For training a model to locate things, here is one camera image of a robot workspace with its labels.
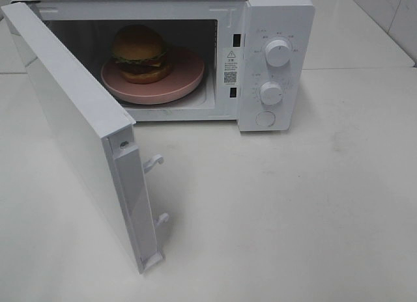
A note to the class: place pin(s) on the white microwave oven body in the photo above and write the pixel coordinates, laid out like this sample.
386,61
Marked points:
253,52

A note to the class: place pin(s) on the white microwave door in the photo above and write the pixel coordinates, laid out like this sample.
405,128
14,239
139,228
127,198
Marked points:
93,131

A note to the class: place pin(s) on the upper white power knob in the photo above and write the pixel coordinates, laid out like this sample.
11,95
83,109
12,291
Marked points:
277,52

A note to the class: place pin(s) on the burger with lettuce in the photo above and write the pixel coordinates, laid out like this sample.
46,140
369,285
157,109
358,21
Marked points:
141,55

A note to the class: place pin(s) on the white warning label sticker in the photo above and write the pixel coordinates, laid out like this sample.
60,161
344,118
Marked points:
231,58

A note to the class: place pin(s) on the lower white timer knob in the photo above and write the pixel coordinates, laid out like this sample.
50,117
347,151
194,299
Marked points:
271,93

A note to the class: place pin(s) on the pink round plate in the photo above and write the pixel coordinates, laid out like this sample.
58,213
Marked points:
186,75

